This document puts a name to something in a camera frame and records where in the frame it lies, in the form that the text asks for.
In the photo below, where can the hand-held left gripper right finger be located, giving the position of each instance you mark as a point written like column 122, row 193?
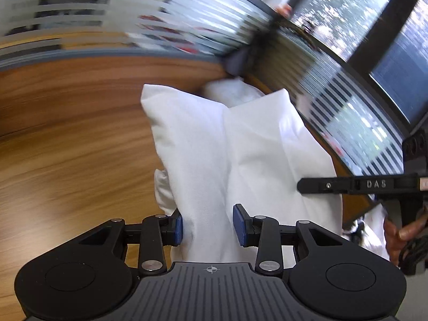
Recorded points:
column 238, row 225

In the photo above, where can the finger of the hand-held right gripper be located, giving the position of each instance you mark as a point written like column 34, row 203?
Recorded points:
column 341, row 185

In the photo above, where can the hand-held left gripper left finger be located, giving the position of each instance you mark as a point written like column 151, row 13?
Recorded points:
column 179, row 230

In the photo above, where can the white button-up shirt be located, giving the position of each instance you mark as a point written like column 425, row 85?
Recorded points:
column 207, row 160

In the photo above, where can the person's right hand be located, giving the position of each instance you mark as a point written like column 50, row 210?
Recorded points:
column 393, row 240

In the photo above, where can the frosted striped glass partition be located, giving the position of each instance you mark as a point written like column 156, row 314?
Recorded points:
column 334, row 107
column 100, row 13

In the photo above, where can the rolled white cloth bundle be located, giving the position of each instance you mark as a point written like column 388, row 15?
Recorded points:
column 234, row 90

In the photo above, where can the dark grey hanging cloth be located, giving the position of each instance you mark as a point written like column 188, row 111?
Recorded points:
column 239, row 60

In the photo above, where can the window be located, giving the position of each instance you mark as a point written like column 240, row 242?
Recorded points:
column 334, row 6

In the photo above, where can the small orange object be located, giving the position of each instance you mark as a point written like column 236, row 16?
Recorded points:
column 283, row 10

